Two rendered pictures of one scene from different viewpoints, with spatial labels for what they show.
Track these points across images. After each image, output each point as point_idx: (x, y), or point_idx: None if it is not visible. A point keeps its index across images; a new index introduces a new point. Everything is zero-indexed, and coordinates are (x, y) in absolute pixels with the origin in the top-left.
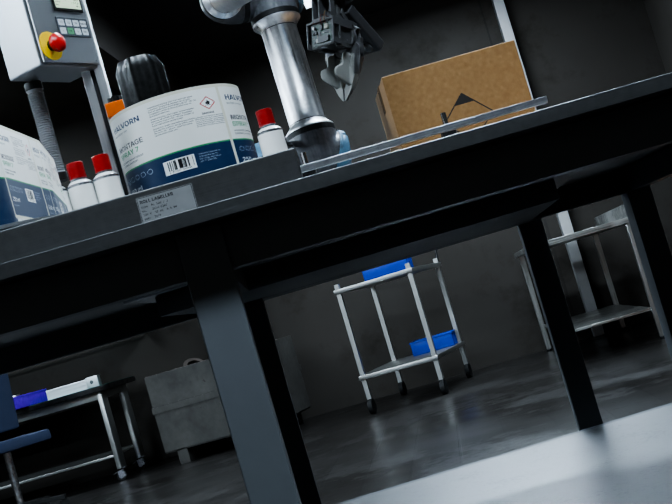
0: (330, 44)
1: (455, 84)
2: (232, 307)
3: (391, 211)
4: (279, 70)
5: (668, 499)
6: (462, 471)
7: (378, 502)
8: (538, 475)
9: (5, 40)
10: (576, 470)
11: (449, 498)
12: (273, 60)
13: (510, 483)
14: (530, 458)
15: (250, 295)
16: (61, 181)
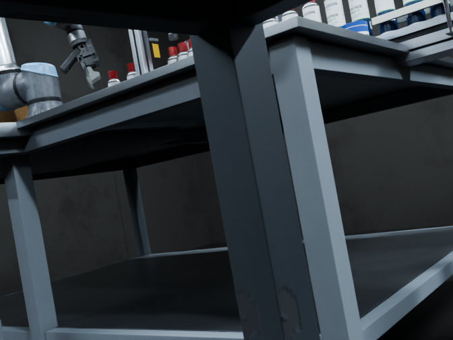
0: (99, 65)
1: None
2: None
3: None
4: (7, 28)
5: (145, 265)
6: (2, 320)
7: (58, 313)
8: (65, 294)
9: None
10: (70, 290)
11: (85, 296)
12: (4, 19)
13: (73, 294)
14: (7, 311)
15: (106, 150)
16: (172, 39)
